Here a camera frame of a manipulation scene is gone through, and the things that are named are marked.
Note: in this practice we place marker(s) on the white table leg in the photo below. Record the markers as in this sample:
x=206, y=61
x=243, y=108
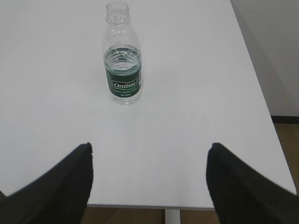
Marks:
x=172, y=216

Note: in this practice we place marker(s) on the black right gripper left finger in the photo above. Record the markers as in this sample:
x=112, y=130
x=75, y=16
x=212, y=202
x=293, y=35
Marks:
x=59, y=196

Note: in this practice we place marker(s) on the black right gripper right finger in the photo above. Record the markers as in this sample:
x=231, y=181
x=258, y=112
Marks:
x=241, y=195

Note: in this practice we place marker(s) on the clear green-label water bottle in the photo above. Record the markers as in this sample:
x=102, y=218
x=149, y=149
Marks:
x=122, y=54

